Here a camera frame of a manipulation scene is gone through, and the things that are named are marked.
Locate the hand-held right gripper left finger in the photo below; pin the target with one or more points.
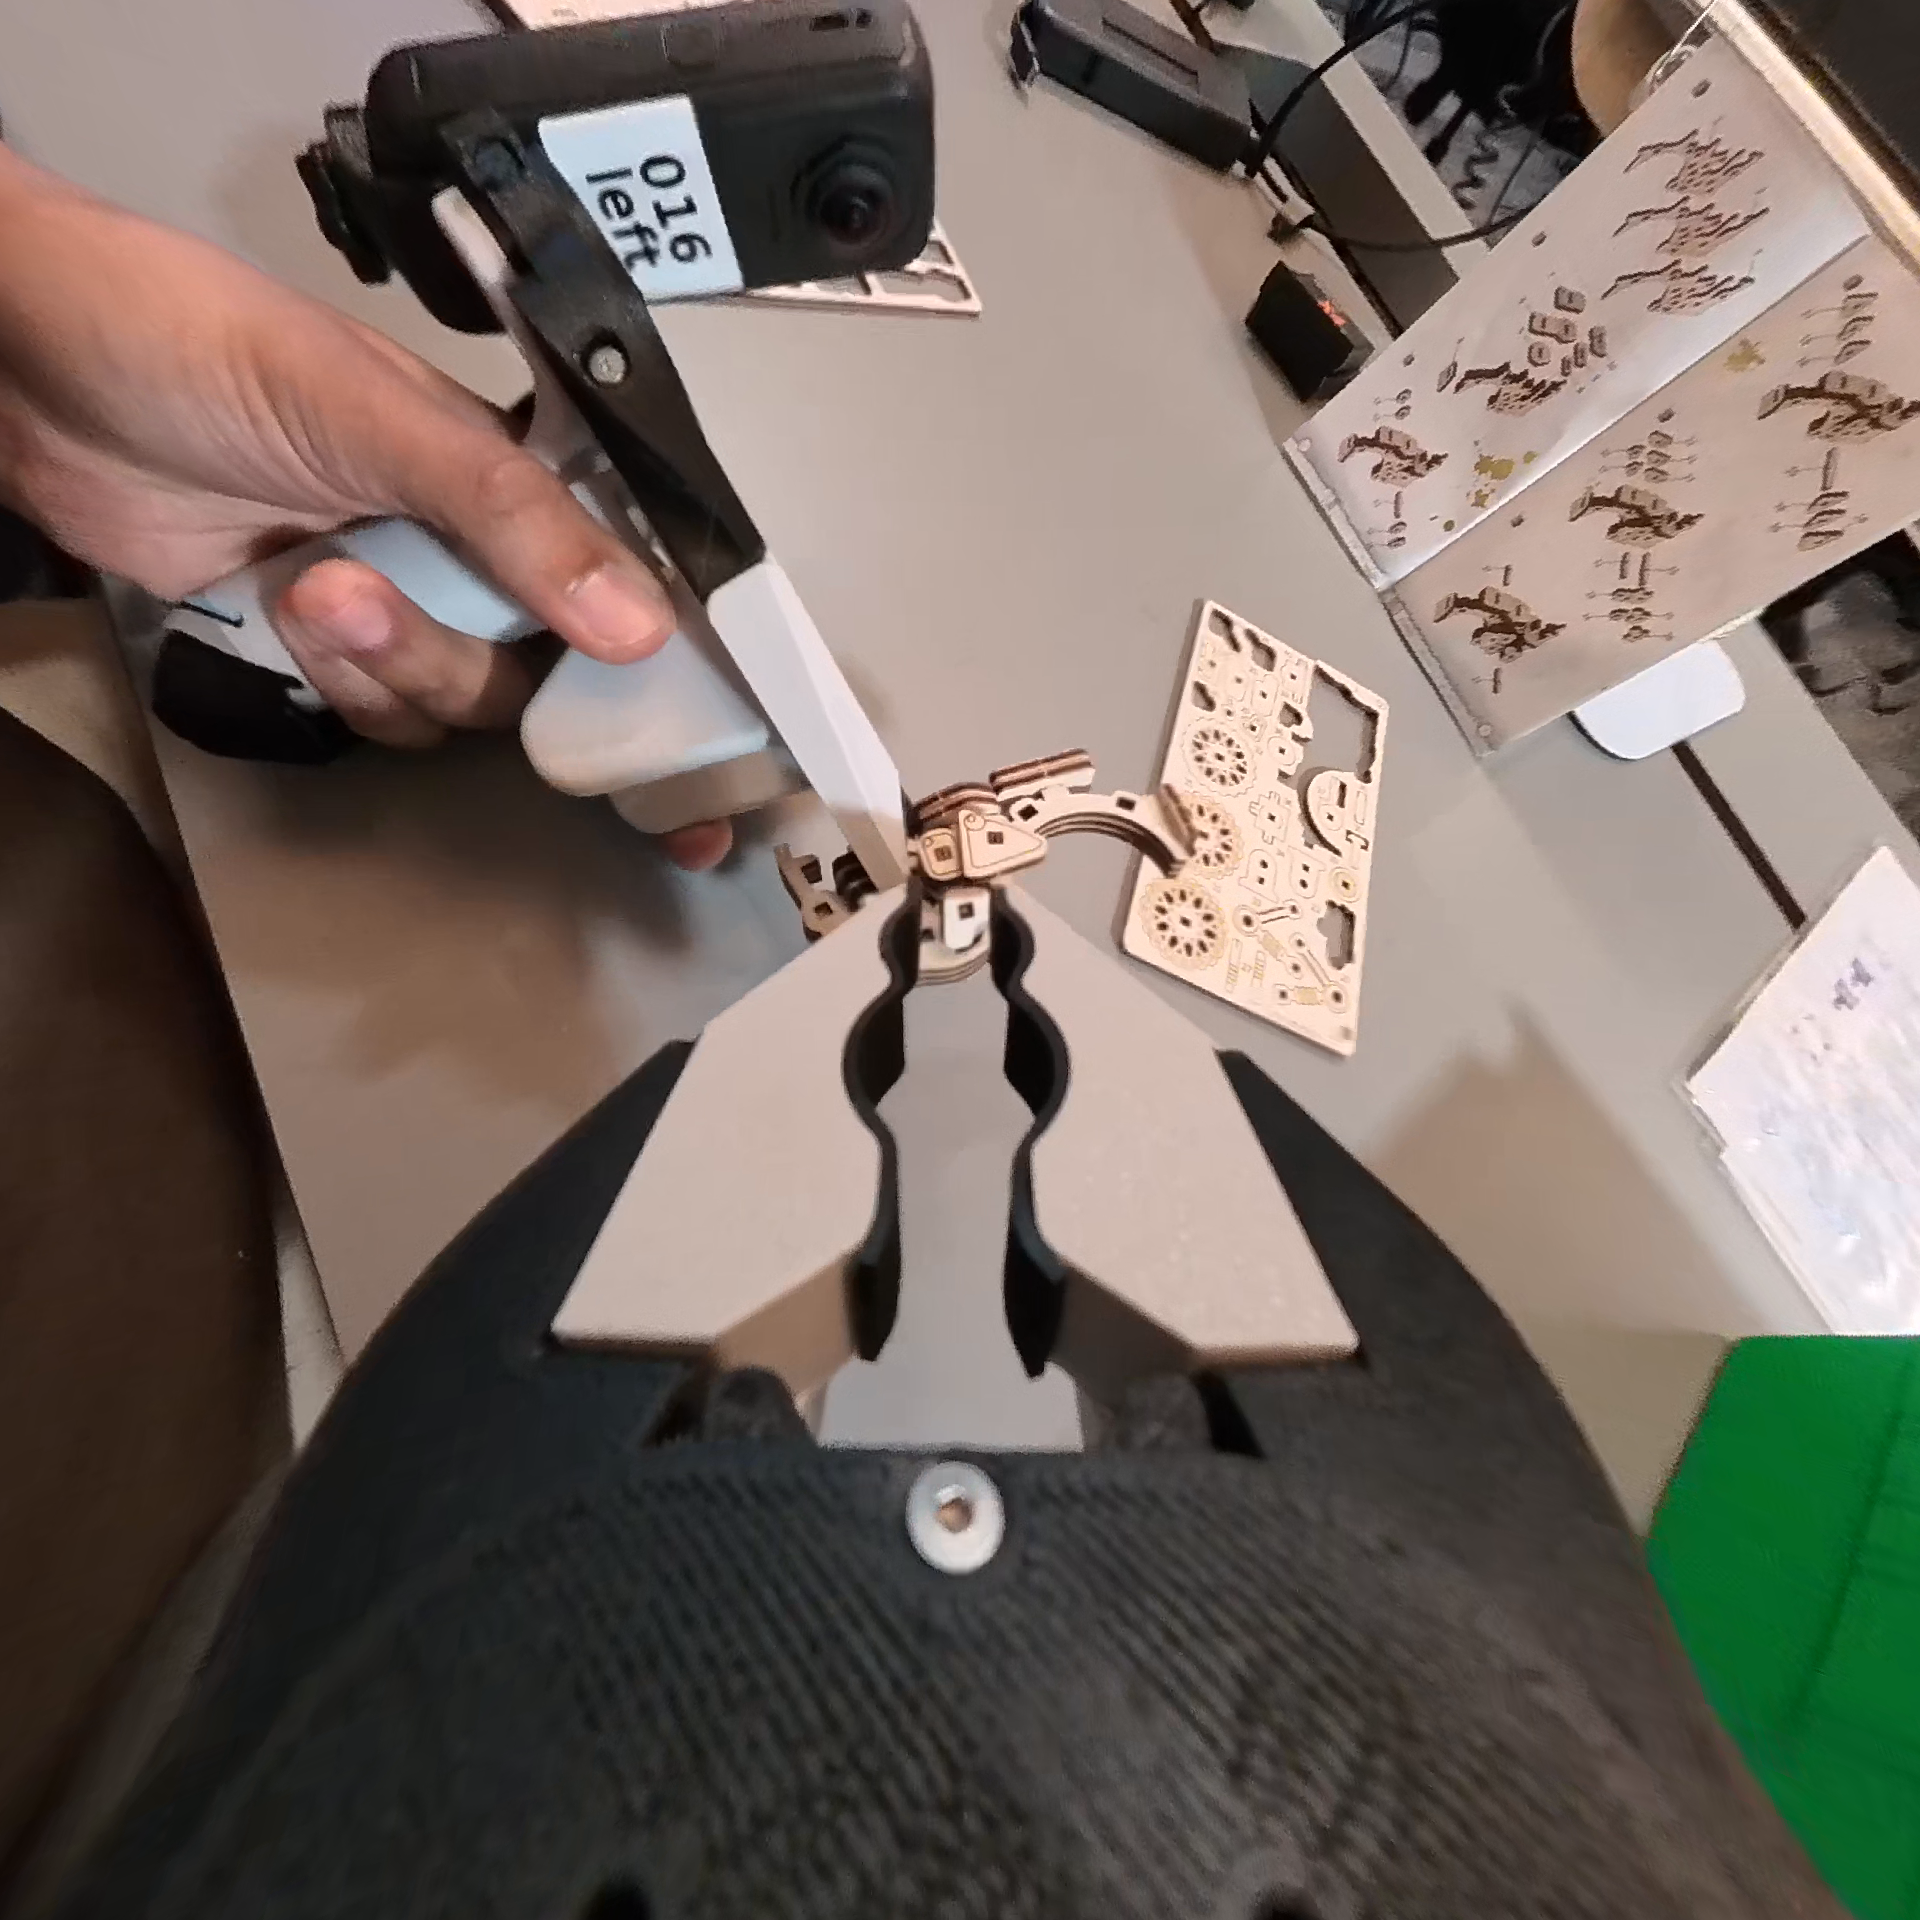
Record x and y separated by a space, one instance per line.
720 1201

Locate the grey desk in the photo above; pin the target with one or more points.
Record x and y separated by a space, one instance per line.
451 960

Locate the black power strip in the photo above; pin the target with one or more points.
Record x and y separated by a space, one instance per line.
1140 75

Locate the dark grey flat case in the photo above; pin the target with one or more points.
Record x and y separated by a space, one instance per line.
1364 164

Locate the black panel with wooden rim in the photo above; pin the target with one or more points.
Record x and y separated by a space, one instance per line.
1860 43

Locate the folded instruction sheet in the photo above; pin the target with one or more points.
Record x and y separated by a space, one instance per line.
1574 495

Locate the wooden cutout frame sheet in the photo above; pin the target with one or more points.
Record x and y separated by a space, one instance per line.
930 283

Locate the brown shirt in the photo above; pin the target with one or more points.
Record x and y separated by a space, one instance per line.
105 1201

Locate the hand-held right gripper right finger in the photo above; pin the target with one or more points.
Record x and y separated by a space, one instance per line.
1201 1201

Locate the wooden model assembly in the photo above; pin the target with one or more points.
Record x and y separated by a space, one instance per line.
973 848

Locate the small black box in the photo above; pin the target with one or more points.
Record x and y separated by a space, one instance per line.
1306 329

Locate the printed paper in sleeve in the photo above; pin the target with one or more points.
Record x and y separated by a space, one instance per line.
1814 1108

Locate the person's left hand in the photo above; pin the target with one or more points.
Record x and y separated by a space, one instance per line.
224 422

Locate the green plastic bin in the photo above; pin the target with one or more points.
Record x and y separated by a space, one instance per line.
1800 1575

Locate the wooden gear parts sheet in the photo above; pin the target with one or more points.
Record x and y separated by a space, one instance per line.
1201 974

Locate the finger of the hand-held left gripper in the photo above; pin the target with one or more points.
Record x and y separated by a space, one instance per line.
809 705

